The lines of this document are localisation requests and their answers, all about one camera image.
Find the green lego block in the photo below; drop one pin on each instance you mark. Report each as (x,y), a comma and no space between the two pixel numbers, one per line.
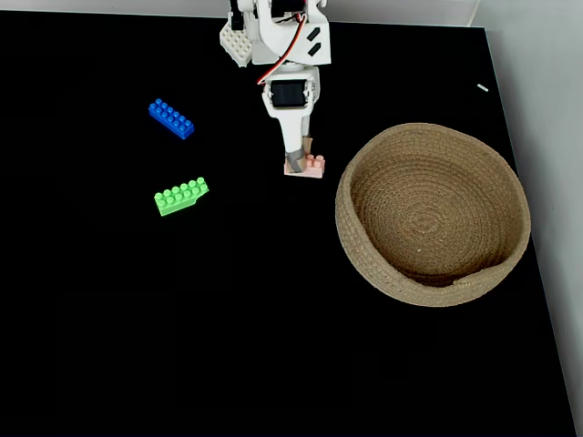
(180,196)

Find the pink lego block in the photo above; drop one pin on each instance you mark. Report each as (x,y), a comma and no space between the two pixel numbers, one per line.
(316,166)

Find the blue lego block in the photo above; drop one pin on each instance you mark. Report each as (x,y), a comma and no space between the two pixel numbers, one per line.
(171,118)

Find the small white scrap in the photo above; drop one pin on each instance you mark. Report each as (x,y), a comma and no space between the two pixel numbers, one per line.
(483,87)

